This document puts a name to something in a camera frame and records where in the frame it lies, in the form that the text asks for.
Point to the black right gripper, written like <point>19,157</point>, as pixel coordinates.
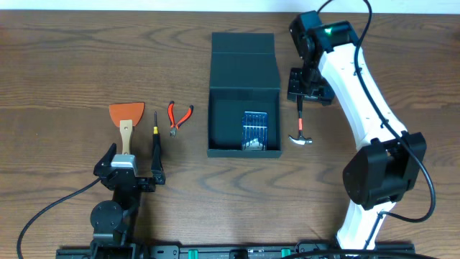
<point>325,97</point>

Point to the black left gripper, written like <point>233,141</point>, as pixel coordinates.
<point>140,182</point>

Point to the yellow black screwdriver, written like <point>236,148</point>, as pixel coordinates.
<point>156,137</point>

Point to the small black handled hammer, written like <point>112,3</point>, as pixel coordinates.
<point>300,139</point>

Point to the clear precision screwdriver case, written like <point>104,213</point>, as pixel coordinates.
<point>254,131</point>

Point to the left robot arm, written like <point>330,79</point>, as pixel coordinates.
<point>113,220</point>

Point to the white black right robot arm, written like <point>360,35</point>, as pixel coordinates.
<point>388,158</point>

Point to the red black cutting pliers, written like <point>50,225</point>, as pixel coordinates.
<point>174,125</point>

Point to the dark green open box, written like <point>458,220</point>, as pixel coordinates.
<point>243,78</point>

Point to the orange scraper wooden handle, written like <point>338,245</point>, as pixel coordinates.
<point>126,116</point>

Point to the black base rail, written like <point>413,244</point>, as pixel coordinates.
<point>178,252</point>

